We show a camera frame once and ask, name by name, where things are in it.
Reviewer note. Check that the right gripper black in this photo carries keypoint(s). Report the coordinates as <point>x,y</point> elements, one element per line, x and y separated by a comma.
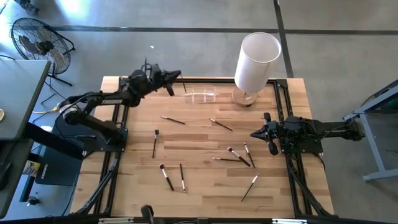
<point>276,132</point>

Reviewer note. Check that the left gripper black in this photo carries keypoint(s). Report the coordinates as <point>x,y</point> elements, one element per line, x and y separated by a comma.
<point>158,76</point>

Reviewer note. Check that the thin black makeup brush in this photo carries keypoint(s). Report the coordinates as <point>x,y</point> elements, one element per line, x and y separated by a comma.
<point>184,85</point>

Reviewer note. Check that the medium pale-bristle makeup brush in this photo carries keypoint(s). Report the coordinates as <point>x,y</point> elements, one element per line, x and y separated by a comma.
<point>249,155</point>

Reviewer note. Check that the small brown-tipped makeup brush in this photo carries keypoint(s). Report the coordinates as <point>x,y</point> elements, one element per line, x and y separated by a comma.
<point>172,119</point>

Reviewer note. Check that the large pink powder brush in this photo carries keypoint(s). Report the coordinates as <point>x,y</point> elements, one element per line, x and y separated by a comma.
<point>237,156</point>
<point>167,177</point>

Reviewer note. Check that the thin makeup brush copper ferrule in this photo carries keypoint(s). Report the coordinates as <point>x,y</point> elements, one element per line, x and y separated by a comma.
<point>220,124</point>

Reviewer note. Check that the thin makeup brush silver ferrule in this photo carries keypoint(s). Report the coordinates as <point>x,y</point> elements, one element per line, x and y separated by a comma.
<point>182,177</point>
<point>227,160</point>

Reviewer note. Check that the white-tipped makeup brush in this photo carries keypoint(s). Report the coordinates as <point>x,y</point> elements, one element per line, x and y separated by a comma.
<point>249,188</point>

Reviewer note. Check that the black-headed makeup brush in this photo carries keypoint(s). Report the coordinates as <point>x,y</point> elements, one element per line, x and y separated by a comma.
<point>155,143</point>

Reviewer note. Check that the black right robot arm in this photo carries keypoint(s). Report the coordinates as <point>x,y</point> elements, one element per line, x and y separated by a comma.
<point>326,129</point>

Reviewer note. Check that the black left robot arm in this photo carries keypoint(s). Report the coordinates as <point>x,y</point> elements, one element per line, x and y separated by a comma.
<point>102,101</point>

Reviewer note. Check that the clear plastic container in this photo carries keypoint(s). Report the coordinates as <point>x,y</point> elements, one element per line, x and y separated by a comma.
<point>200,99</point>

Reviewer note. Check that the white shade wooden base lamp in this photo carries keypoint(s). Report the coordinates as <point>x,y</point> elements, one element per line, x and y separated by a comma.
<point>255,62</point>

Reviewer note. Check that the yellow power plug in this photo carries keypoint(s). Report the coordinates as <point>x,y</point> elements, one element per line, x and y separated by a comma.
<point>56,109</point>

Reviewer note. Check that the black desk beam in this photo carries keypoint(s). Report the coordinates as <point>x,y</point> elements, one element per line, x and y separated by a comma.
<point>53,140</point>

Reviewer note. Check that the black floor fan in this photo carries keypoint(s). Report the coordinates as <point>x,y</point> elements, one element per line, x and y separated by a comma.
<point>40,46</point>

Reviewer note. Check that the black equipment case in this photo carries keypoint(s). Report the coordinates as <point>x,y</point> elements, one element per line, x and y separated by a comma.
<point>59,168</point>

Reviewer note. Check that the grey desk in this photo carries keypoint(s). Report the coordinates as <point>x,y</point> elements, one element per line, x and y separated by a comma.
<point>18,93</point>

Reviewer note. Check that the dark shoe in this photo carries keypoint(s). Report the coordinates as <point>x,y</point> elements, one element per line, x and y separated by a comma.
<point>26,6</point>

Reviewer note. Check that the yellow white package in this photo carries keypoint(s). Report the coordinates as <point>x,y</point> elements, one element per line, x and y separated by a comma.
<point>31,168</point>

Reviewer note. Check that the round gold object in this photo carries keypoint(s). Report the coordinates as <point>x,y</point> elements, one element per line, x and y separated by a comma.
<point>1,114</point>

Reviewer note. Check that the black caster wheel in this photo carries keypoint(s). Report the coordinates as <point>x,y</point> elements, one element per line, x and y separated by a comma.
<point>32,201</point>

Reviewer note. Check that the black aluminium table frame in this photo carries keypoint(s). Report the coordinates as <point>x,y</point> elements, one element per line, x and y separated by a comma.
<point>280,99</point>

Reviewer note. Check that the silver rail bracket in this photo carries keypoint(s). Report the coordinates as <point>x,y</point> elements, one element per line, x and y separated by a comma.
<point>289,221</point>
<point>115,221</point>

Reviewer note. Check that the grey metal table frame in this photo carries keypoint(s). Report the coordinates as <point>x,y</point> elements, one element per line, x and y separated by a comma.
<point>371,109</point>

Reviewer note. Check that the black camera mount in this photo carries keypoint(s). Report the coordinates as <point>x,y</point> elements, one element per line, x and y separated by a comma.
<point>147,213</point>

